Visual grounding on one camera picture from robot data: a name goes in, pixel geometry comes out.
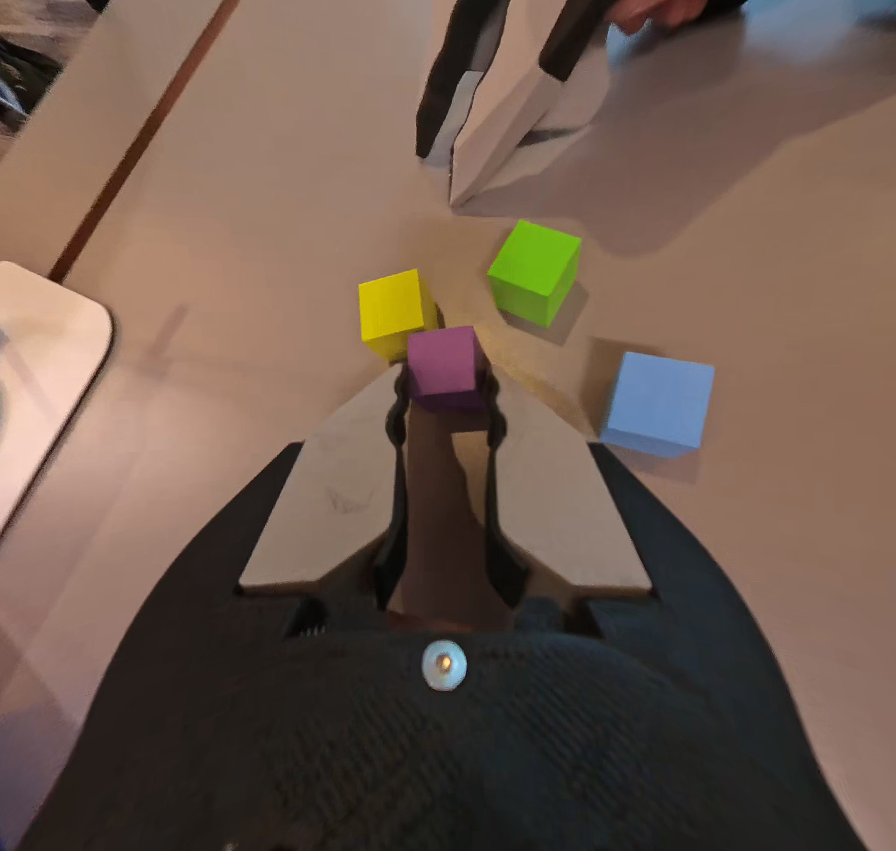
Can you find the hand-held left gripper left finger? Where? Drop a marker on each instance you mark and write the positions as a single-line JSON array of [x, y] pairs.
[[322, 515]]

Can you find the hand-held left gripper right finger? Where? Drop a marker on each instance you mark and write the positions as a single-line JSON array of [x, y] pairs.
[[574, 515]]

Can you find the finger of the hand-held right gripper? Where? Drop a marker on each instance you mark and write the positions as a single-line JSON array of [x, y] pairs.
[[465, 53], [518, 95]]

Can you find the light blue foam cube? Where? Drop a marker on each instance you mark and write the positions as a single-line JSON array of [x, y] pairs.
[[658, 403]]

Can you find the green foam cube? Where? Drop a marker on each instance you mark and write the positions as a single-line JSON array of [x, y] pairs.
[[535, 270]]

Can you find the purple foam cube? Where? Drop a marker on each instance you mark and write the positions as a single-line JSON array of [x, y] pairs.
[[444, 368]]

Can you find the yellow foam cube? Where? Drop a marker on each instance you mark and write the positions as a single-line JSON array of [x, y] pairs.
[[392, 308]]

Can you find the white document stand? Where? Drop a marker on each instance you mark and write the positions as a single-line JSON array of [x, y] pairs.
[[42, 375]]

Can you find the black office chair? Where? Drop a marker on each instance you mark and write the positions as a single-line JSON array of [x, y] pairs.
[[28, 81]]

